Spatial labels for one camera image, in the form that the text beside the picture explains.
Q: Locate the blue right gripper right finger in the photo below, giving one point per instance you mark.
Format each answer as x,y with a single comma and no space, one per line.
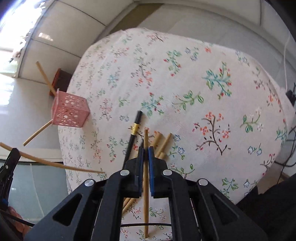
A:
157,182

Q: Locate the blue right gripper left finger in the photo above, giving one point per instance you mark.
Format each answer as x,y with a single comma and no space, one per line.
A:
137,169

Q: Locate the bamboo chopstick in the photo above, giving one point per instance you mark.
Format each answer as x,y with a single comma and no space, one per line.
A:
163,145
56,164
146,178
129,201
46,78
41,129
156,140

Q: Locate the black chopstick gold band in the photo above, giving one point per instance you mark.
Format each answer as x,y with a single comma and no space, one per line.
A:
132,136

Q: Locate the floral tablecloth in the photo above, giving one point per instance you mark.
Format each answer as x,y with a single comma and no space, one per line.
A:
221,115

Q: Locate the pink perforated utensil holder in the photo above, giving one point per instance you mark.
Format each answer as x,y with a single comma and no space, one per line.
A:
69,110

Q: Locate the brown bin with orange rim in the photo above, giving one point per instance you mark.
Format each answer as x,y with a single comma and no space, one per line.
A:
61,80

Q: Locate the black power adapter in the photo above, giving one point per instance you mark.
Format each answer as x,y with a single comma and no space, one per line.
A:
291,96

